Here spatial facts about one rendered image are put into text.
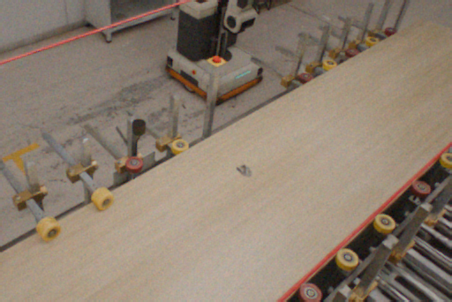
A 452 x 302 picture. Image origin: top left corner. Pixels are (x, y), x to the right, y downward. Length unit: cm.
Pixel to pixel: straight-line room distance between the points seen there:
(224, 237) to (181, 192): 28
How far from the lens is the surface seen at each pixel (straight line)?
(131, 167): 212
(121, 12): 508
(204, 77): 388
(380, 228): 216
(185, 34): 394
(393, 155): 252
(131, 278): 178
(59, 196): 324
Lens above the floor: 242
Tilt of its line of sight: 40 degrees down
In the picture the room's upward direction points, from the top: 4 degrees clockwise
